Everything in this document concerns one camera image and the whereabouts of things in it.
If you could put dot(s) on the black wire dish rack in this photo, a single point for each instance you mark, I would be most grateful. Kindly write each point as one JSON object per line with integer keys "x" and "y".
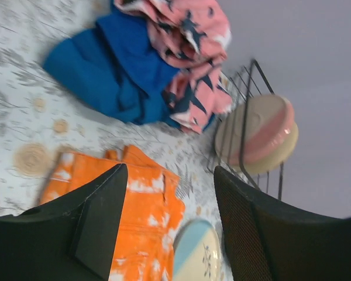
{"x": 248, "y": 82}

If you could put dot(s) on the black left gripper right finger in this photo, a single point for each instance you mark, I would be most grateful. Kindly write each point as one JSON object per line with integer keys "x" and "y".
{"x": 267, "y": 239}

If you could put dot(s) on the pink navy patterned cloth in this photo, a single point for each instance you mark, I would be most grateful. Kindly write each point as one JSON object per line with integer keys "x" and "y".
{"x": 192, "y": 36}

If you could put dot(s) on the brown rimmed cream plate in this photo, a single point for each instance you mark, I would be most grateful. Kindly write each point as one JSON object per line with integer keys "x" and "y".
{"x": 276, "y": 157}

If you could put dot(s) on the blue and cream plate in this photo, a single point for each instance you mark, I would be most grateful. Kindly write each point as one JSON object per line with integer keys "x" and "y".
{"x": 197, "y": 252}

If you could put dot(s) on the pink plate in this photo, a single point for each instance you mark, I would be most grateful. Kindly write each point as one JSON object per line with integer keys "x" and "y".
{"x": 261, "y": 126}

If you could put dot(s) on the floral table mat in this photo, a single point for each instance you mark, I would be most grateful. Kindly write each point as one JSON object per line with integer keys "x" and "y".
{"x": 36, "y": 109}

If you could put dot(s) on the orange tie-dye folded shorts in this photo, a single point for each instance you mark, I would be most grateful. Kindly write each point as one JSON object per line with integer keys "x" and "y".
{"x": 151, "y": 215}

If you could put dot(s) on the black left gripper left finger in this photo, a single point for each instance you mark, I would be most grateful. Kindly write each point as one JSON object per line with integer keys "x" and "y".
{"x": 70, "y": 238}

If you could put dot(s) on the blue cloth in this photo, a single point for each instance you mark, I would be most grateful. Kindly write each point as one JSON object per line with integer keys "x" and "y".
{"x": 114, "y": 69}

